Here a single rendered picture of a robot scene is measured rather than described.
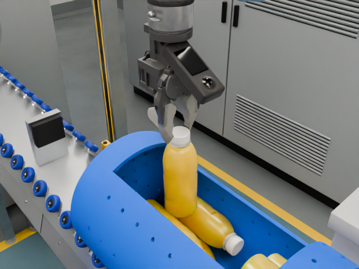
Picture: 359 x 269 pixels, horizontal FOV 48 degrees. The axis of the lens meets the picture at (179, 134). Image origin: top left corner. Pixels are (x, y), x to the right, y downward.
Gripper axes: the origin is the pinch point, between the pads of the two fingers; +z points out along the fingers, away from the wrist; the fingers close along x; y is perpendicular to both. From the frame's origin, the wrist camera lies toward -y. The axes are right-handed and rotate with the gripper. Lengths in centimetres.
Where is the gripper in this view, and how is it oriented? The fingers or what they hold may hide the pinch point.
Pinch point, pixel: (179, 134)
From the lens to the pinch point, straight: 76.2
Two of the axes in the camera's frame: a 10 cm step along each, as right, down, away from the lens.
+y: -6.6, -4.2, 6.3
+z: 0.0, 8.3, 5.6
